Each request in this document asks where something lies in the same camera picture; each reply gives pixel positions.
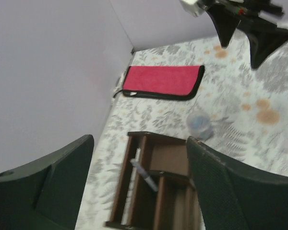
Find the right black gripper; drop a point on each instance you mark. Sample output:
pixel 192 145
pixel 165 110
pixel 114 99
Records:
pixel 264 38

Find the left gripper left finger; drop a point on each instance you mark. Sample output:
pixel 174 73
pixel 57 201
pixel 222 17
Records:
pixel 46 193

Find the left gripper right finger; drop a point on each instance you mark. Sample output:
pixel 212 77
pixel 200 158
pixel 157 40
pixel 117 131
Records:
pixel 235 196

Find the clear jar of paperclips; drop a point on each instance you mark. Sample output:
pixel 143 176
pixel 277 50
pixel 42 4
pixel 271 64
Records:
pixel 199 125

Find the blue capped white pen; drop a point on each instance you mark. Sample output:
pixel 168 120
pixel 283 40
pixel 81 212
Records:
pixel 147 178

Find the brown wooden desk organizer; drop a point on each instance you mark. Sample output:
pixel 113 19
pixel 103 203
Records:
pixel 136 206

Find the floral patterned table mat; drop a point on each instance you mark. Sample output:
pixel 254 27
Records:
pixel 248 110

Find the red cloth black trim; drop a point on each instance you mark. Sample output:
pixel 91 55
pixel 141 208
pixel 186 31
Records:
pixel 173 83

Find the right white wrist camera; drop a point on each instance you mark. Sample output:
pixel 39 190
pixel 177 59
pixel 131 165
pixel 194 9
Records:
pixel 192 7

